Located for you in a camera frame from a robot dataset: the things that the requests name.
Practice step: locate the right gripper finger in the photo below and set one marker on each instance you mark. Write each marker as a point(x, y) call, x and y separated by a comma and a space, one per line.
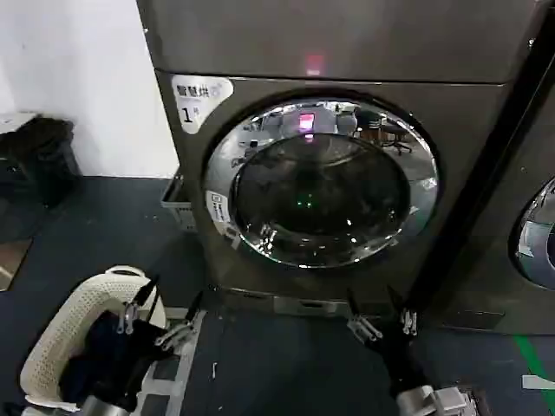
point(409, 320)
point(364, 327)

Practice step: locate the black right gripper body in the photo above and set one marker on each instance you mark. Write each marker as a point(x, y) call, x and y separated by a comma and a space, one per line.
point(401, 359)

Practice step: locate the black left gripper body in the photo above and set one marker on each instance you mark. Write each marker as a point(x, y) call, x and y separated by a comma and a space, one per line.
point(136, 351)

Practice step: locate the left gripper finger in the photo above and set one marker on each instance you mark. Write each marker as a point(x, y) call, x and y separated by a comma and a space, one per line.
point(180, 327)
point(132, 314)

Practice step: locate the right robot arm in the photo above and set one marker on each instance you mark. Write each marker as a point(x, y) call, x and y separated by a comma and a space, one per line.
point(438, 401)

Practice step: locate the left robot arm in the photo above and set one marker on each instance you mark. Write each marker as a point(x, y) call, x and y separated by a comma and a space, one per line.
point(104, 407)

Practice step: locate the dark clothes pile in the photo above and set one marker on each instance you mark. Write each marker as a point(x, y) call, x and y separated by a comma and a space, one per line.
point(102, 346)

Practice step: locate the white perforated laundry basket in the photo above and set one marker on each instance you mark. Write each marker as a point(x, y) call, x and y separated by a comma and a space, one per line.
point(69, 320)

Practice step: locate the grey dryer with chrome door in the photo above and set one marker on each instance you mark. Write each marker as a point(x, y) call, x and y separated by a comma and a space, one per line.
point(485, 268)

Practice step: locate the grey slatted plastic crate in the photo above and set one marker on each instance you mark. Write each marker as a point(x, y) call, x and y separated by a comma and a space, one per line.
point(180, 208)

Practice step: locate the white door instruction sticker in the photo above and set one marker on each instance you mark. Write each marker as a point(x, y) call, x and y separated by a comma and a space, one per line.
point(218, 209)

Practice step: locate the green floor tape strip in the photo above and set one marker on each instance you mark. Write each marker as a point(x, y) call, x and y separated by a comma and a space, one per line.
point(535, 359)

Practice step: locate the round glass dryer door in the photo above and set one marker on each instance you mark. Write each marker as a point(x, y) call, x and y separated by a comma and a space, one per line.
point(321, 190)

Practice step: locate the chrome rimmed dryer door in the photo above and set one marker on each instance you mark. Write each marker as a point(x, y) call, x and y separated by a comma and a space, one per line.
point(537, 234)

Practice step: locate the black bin with dark cloth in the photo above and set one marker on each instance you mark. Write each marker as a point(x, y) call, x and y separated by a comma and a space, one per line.
point(47, 160)

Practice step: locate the grey front-loading dryer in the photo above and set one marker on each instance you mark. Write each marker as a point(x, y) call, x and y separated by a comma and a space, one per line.
point(455, 143)

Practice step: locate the white number sticker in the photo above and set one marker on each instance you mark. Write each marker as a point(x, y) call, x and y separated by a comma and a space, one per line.
point(197, 99)

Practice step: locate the pale grey metal floor frame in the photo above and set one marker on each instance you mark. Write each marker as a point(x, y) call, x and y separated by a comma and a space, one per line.
point(182, 368)

